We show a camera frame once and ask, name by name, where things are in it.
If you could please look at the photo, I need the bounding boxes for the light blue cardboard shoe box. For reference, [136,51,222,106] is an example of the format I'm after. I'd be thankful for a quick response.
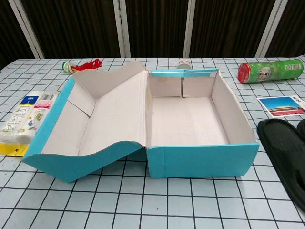
[21,61,260,184]

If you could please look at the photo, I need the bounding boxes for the light blue checkered tablecloth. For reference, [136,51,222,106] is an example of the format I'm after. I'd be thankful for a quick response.
[0,56,305,229]

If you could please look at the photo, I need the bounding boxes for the dark folding screen panels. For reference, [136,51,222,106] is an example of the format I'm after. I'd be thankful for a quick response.
[0,0,305,70]

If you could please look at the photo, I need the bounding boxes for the postcard with red palace photo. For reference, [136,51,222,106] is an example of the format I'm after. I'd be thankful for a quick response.
[256,95,305,118]

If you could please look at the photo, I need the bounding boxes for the white screen frame post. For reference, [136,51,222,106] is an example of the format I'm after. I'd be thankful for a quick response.
[8,0,45,59]
[112,0,131,58]
[183,0,196,58]
[254,0,289,58]

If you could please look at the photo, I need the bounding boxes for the green chips can red lid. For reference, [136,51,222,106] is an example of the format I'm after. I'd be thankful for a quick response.
[237,59,305,84]

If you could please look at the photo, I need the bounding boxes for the red yellow feather shuttlecock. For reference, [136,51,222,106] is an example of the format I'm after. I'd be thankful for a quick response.
[62,59,103,73]

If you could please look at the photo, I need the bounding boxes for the small white green bottle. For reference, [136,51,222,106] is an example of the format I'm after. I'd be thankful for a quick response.
[176,58,192,70]

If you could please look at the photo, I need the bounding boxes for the white tissue pack yellow base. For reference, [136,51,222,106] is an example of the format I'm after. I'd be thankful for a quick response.
[0,90,62,157]

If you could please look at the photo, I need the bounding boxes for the black rubber slipper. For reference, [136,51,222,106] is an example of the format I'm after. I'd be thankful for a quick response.
[258,118,305,212]
[296,118,305,142]

